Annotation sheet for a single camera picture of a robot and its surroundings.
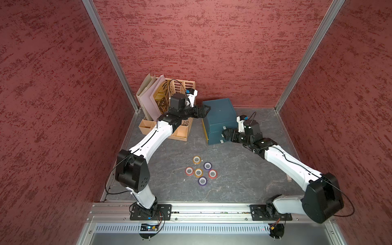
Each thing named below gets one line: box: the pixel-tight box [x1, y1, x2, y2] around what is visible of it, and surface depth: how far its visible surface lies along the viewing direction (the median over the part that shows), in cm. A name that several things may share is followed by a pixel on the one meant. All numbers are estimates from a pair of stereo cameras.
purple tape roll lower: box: [198, 176, 208, 187], surface depth 85 cm
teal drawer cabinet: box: [202, 98, 238, 145], surface depth 91 cm
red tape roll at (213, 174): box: [208, 169, 218, 180], surface depth 88 cm
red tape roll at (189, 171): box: [184, 166, 194, 177], surface depth 89 cm
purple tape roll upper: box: [203, 161, 213, 171], surface depth 91 cm
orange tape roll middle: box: [193, 167, 204, 178], surface depth 89 cm
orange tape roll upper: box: [192, 155, 202, 165], surface depth 94 cm
